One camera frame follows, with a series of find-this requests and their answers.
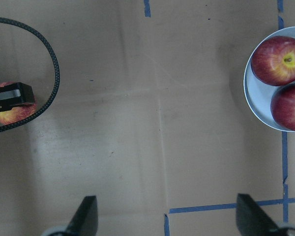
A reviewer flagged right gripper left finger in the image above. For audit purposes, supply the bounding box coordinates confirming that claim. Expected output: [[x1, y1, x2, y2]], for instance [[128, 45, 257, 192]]
[[64, 196, 98, 236]]

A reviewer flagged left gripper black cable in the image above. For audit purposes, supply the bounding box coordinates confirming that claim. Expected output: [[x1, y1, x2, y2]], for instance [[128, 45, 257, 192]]
[[0, 16, 60, 135]]

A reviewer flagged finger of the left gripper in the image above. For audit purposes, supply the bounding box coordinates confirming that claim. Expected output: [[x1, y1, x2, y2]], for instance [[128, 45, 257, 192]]
[[0, 82, 35, 112]]

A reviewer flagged red apple plate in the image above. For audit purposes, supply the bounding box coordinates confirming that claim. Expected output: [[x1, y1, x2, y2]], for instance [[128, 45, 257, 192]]
[[270, 83, 295, 131], [251, 36, 295, 87]]

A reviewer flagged red yellow transferred apple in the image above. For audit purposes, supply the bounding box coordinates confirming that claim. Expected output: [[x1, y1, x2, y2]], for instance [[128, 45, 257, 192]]
[[0, 82, 37, 125]]

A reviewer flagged red apple plate front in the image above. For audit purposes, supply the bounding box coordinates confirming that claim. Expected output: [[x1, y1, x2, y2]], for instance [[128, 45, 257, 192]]
[[270, 83, 295, 131]]

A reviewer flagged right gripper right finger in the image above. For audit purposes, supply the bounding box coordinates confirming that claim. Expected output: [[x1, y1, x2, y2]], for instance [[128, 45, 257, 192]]
[[236, 194, 285, 236]]

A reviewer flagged red apple plate back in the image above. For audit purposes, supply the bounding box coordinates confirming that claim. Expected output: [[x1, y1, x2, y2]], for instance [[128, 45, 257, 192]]
[[251, 36, 295, 87]]

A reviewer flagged light blue plate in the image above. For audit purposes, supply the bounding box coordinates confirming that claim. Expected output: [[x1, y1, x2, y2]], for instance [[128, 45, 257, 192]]
[[243, 26, 295, 132]]

